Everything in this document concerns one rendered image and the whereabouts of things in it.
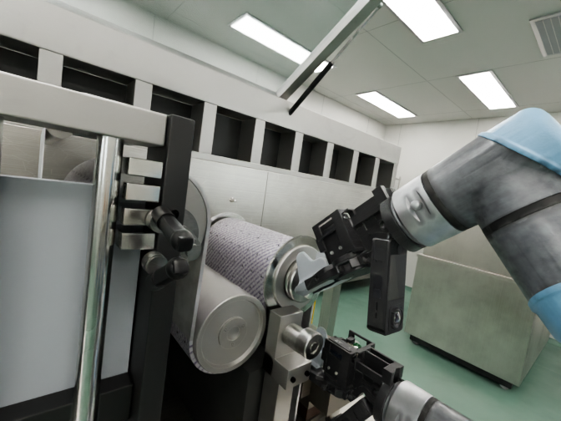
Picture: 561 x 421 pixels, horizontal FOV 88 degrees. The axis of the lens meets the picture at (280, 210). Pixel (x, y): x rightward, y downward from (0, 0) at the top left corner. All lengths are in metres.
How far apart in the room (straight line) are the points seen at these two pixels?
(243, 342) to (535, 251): 0.38
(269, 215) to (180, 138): 0.66
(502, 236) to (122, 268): 0.32
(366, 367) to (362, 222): 0.24
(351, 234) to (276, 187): 0.52
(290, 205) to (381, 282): 0.59
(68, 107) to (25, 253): 0.10
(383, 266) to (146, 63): 0.60
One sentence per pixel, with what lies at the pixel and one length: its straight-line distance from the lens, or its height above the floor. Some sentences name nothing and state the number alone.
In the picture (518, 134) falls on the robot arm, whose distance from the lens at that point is 0.32.
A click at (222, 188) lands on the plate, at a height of 1.38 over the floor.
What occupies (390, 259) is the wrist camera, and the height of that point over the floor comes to 1.34.
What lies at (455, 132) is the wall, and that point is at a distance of 5.32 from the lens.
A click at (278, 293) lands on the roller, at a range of 0.49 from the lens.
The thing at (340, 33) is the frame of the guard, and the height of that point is 1.78.
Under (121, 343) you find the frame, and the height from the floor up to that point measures 1.26.
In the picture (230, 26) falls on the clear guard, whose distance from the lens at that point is 0.75.
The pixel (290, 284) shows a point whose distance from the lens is 0.48.
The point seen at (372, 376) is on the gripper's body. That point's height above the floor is 1.14.
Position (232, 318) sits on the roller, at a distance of 0.46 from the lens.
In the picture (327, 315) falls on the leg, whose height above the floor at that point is 0.81.
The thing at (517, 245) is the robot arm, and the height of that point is 1.38.
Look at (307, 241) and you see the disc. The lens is 0.51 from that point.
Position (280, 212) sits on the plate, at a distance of 0.89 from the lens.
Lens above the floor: 1.40
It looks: 5 degrees down
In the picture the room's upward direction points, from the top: 8 degrees clockwise
